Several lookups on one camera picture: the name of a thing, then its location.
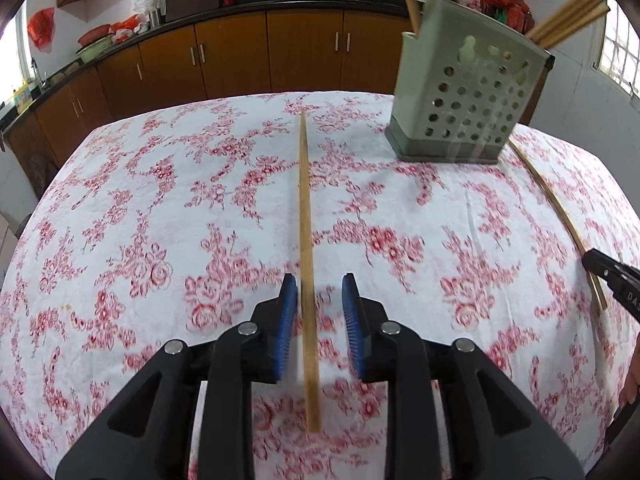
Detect red floral tablecloth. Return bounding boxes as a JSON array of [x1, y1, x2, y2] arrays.
[[0, 90, 640, 480]]

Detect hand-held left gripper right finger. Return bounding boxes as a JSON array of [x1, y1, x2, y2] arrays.
[[341, 272, 586, 480]]

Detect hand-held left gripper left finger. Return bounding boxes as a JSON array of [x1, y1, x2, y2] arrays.
[[55, 274, 300, 480]]

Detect bundle of wooden chopsticks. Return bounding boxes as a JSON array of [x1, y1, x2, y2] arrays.
[[546, 7, 611, 52]]

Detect red basin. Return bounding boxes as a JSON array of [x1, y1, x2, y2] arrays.
[[77, 24, 112, 47]]

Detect green basin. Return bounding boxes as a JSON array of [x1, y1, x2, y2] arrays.
[[75, 40, 117, 64]]

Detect red packages on counter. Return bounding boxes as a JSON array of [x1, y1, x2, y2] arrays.
[[480, 0, 535, 37]]

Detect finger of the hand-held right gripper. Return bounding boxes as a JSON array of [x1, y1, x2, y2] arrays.
[[582, 248, 640, 321]]

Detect green perforated utensil holder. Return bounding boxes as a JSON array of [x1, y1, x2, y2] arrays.
[[385, 0, 556, 165]]

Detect brown base cabinet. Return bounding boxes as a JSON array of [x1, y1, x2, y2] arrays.
[[0, 7, 416, 196]]

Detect barred window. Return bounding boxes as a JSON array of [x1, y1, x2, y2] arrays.
[[595, 0, 640, 96]]

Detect orange plastic bag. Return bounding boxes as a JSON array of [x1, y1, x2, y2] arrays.
[[110, 15, 144, 44]]

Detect bright side window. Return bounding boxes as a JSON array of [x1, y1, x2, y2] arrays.
[[14, 10, 36, 91]]

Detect black kitchen countertop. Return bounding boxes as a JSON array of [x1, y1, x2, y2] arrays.
[[0, 0, 416, 131]]

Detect person's right hand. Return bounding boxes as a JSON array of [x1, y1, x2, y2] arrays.
[[619, 350, 640, 407]]

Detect red hanging plastic bag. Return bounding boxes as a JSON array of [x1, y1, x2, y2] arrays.
[[27, 7, 56, 53]]

